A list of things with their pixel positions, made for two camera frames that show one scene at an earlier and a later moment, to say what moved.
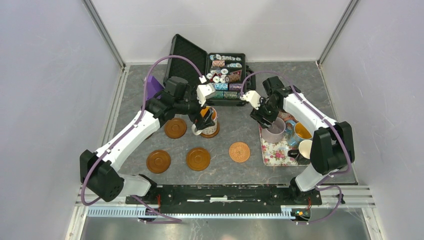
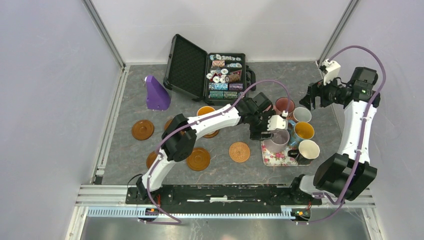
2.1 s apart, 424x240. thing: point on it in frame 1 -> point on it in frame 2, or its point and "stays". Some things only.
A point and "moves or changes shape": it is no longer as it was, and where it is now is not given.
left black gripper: [206, 121] -> [256, 134]
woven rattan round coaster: [239, 152] stays
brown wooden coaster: [207, 136] stays
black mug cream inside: [303, 154] stays
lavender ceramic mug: [275, 133] moves or changes shape
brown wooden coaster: [198, 159] stays
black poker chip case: [228, 73] stays
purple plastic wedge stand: [153, 87] stays
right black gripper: [257, 115] -> [317, 89]
